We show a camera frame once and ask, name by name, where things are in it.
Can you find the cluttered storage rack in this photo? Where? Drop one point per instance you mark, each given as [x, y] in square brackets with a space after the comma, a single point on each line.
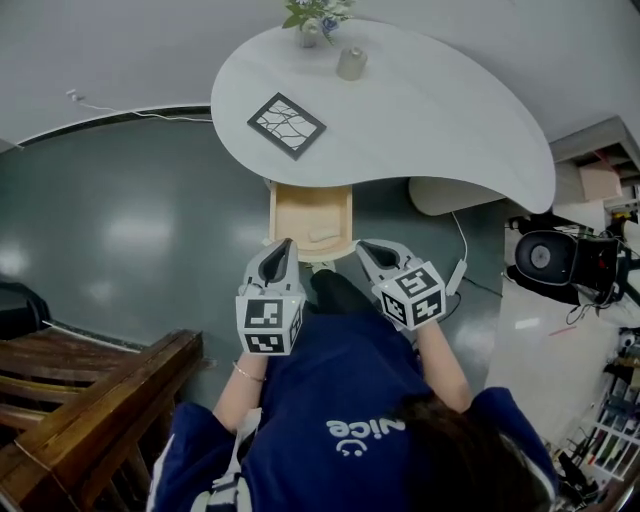
[610, 430]

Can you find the person's light shoe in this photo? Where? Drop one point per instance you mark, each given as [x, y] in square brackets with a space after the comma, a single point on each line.
[320, 266]

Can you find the navy blue shirt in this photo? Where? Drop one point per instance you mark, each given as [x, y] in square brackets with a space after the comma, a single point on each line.
[330, 380]

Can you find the white desk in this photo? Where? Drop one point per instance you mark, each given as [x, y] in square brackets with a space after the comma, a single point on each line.
[400, 125]

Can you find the beige candle jar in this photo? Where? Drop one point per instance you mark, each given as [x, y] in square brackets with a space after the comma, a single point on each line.
[351, 64]

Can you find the black framed picture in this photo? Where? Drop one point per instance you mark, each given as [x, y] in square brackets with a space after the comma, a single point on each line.
[286, 125]

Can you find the person's black trouser leg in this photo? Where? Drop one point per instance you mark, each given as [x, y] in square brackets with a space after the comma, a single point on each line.
[337, 295]

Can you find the vase with flowers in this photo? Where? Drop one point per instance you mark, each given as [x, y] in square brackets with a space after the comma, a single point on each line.
[315, 20]

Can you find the pink stick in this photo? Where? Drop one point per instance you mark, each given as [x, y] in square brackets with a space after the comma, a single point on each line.
[563, 331]

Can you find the grey open shelf unit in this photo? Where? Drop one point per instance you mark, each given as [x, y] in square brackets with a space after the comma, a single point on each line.
[595, 160]

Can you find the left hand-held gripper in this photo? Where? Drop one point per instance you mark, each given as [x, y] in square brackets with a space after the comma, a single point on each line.
[265, 320]

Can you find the wooden desk drawer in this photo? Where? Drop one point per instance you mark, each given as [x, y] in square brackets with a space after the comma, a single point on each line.
[307, 210]

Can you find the black object on floor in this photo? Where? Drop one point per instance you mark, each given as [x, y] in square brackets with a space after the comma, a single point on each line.
[20, 310]

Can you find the black wheeled machine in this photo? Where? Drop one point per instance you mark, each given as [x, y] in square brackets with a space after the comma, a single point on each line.
[565, 262]

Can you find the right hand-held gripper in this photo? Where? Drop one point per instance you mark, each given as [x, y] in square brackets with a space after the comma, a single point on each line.
[415, 295]

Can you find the person's right forearm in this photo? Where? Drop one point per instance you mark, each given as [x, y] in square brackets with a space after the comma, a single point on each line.
[442, 370]

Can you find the person's left forearm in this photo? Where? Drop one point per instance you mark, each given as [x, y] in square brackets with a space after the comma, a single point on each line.
[240, 395]

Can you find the black baseboard strip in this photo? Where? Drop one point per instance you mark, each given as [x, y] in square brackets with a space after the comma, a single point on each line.
[100, 119]

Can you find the dark wooden bench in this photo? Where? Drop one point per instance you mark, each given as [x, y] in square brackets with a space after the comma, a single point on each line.
[80, 415]

